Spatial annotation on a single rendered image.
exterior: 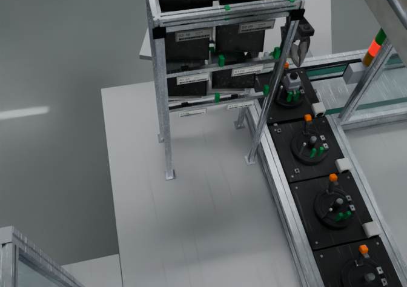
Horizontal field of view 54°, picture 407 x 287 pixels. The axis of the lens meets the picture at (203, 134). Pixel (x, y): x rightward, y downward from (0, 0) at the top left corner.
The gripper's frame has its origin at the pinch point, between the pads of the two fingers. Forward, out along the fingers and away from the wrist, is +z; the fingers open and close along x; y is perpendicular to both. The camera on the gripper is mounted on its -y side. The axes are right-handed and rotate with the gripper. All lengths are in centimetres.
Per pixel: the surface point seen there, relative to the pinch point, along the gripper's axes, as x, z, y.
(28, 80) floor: 134, 7, 162
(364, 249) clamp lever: 1, 53, -42
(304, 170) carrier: 5.0, 37.2, -10.8
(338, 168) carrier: -7.3, 38.1, -13.1
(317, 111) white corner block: -8.0, 20.3, 4.0
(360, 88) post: -17.4, 10.0, -11.4
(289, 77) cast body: 1.8, 5.4, 5.9
